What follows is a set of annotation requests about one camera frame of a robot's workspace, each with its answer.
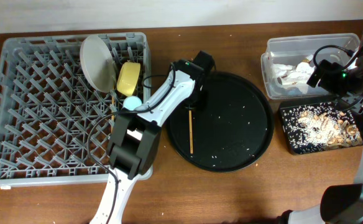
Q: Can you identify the wooden chopstick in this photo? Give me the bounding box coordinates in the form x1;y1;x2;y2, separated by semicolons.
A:
110;96;117;128
188;110;194;154

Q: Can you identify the black rectangular tray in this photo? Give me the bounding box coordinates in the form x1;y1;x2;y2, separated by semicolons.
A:
278;98;363;156

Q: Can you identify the light blue cup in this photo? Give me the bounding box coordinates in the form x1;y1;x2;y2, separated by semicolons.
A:
122;96;142;111

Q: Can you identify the grey plastic dishwasher rack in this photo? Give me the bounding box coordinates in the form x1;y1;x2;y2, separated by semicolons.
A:
0;32;154;187

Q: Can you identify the yellow bowl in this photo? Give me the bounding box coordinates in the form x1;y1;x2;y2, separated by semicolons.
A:
116;62;140;96

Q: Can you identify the round black serving tray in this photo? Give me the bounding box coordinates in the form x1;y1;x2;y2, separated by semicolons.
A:
166;72;275;172

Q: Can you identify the clear plastic waste bin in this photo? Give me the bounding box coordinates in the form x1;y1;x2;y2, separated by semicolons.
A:
260;33;361;100

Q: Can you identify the food scraps and rice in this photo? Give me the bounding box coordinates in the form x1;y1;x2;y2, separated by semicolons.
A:
283;105;363;150

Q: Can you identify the white paper napkin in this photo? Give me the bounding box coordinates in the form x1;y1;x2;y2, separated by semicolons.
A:
271;55;315;94

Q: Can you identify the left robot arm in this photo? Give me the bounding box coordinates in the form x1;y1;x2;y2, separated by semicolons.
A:
91;51;215;223

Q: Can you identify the grey round plate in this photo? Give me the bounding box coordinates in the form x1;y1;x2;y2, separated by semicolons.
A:
80;35;116;93

